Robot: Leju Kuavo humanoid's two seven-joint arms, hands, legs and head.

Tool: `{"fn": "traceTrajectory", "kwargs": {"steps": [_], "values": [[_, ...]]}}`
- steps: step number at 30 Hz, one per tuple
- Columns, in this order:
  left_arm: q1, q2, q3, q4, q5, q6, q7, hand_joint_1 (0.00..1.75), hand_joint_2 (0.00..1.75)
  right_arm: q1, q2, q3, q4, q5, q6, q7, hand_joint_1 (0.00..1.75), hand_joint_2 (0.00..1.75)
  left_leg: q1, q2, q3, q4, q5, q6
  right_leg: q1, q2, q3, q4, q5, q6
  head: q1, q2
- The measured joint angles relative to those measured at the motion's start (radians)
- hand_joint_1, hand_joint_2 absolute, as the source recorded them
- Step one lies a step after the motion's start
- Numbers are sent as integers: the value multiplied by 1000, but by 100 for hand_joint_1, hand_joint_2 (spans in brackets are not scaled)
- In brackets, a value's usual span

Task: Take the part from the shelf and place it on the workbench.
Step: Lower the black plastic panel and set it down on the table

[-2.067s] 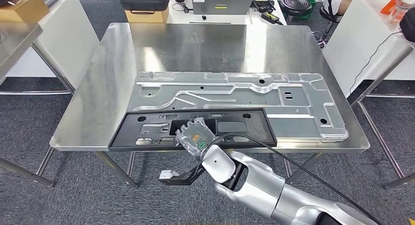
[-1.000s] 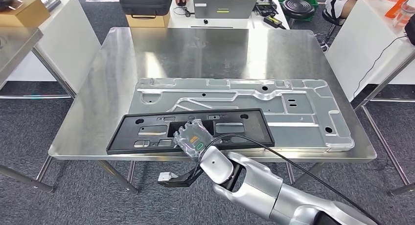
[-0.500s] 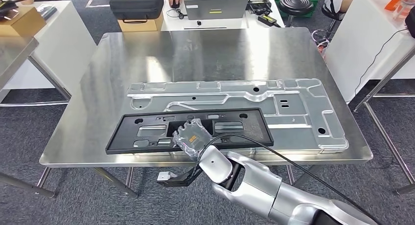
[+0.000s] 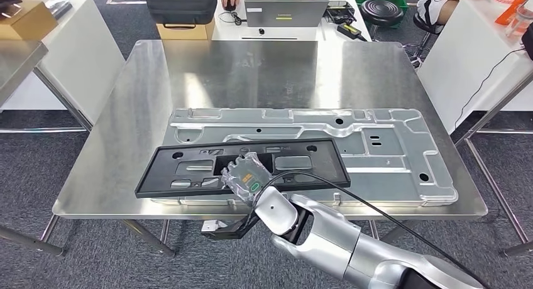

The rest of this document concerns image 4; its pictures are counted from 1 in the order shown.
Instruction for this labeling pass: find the black plastic plate frame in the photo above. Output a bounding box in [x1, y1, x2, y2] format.
[134, 138, 351, 199]

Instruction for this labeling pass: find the stamped grey metal panel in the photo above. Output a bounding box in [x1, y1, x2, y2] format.
[151, 108, 459, 208]

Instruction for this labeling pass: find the grey laptop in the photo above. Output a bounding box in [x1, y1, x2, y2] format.
[244, 0, 330, 29]

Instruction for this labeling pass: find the cardboard box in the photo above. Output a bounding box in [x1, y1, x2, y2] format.
[0, 0, 58, 41]
[156, 17, 216, 41]

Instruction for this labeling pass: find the black power adapter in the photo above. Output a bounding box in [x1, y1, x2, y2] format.
[336, 23, 368, 42]

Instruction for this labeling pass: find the black carry case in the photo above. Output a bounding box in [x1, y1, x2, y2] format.
[521, 23, 533, 61]
[146, 0, 218, 29]

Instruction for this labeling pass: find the black round stool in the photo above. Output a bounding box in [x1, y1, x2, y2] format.
[403, 11, 444, 69]
[360, 0, 405, 40]

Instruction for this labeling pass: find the grey wrapped flat item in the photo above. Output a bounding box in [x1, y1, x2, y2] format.
[45, 0, 72, 20]

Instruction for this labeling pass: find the orange flat packet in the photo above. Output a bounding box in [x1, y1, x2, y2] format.
[494, 0, 526, 26]

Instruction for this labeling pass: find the clear plastic cup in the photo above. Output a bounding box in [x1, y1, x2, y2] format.
[505, 6, 533, 40]

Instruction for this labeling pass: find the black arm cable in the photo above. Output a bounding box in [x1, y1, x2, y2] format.
[251, 170, 494, 289]

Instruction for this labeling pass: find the pale wrist camera on bracket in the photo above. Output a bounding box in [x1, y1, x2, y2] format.
[201, 214, 261, 241]

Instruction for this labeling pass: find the thin black earphone cable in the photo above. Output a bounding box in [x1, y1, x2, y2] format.
[218, 10, 247, 26]

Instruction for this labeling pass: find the black wired device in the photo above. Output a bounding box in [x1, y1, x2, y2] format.
[326, 1, 358, 25]

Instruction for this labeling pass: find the thin black desk cable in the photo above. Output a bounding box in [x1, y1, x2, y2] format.
[453, 47, 526, 130]

